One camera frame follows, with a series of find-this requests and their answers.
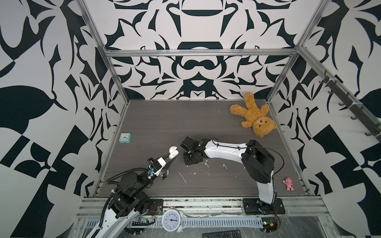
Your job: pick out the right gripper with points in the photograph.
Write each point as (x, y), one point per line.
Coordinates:
(186, 161)

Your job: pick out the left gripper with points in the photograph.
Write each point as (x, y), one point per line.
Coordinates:
(160, 177)

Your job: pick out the white earbud charging case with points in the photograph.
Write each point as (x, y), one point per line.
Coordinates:
(173, 152)

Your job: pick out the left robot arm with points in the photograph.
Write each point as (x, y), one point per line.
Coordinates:
(128, 200)

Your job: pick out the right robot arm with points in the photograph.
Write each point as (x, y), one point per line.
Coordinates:
(258, 162)

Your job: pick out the small teal square clock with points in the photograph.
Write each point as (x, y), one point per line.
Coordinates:
(125, 137)

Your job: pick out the white round alarm clock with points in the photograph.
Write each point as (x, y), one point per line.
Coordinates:
(174, 220)

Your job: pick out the brown teddy bear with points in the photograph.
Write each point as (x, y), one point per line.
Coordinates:
(255, 117)

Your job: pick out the black remote control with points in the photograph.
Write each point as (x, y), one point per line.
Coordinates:
(223, 234)

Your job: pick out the pink plush toy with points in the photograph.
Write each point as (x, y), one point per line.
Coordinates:
(289, 184)

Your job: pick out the green circuit board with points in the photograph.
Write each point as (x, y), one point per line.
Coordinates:
(270, 226)

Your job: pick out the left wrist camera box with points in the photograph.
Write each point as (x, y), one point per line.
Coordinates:
(155, 168)

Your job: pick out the white slotted cable duct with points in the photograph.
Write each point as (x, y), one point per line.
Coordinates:
(204, 222)

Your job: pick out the black wall hook rail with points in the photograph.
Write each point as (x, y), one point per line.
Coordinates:
(349, 101)

